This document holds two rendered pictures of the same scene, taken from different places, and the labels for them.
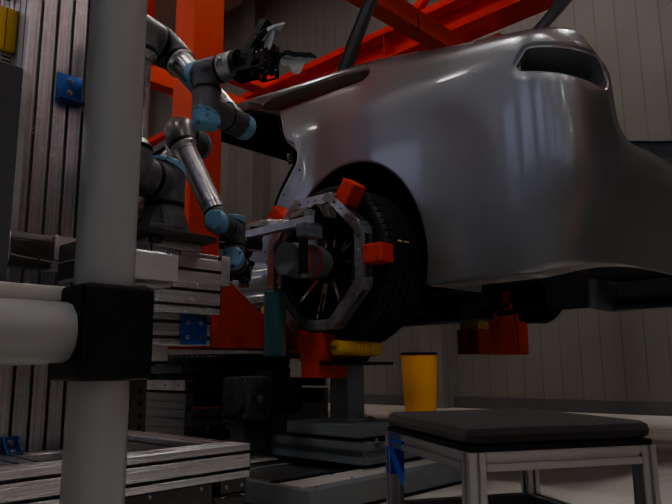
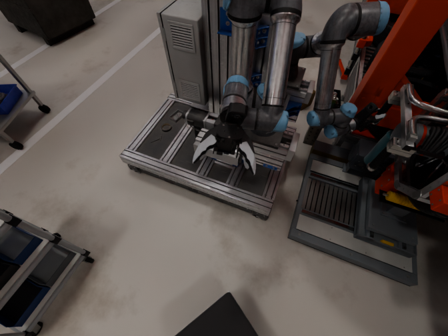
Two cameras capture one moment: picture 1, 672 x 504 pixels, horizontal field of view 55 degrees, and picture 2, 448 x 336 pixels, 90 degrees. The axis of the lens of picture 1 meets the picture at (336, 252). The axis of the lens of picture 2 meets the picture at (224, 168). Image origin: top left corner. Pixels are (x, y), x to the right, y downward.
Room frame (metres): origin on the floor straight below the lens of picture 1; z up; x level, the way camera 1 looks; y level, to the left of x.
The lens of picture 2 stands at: (1.38, -0.20, 1.68)
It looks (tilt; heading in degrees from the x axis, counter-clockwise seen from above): 57 degrees down; 69
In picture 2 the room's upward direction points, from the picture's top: straight up
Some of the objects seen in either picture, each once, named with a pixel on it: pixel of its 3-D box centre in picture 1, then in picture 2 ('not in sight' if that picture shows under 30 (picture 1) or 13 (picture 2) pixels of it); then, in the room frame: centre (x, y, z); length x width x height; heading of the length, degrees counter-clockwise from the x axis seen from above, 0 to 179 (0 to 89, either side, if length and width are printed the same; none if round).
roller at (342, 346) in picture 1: (356, 348); (411, 203); (2.56, -0.08, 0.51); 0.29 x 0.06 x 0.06; 136
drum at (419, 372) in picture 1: (419, 381); not in sight; (6.68, -0.84, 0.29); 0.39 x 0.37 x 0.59; 135
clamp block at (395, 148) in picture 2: (309, 230); (401, 147); (2.30, 0.10, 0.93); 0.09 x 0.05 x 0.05; 136
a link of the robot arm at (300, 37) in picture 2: not in sight; (293, 47); (2.21, 0.87, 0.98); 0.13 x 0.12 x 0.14; 167
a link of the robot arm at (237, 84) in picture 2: (207, 73); (235, 94); (1.62, 0.34, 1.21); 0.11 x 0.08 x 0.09; 61
